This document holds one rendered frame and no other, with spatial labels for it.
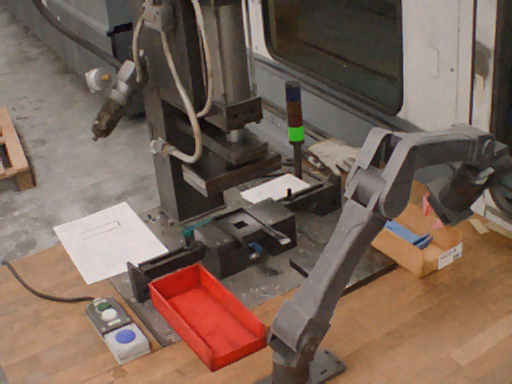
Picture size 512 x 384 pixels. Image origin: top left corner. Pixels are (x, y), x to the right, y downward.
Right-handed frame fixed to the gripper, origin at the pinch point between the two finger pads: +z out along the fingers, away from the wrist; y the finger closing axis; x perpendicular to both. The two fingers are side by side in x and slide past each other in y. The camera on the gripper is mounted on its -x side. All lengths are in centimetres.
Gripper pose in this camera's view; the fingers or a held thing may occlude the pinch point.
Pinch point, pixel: (430, 220)
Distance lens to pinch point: 144.5
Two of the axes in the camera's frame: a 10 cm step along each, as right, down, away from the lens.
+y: -4.8, -8.0, 3.6
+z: -2.4, 5.1, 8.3
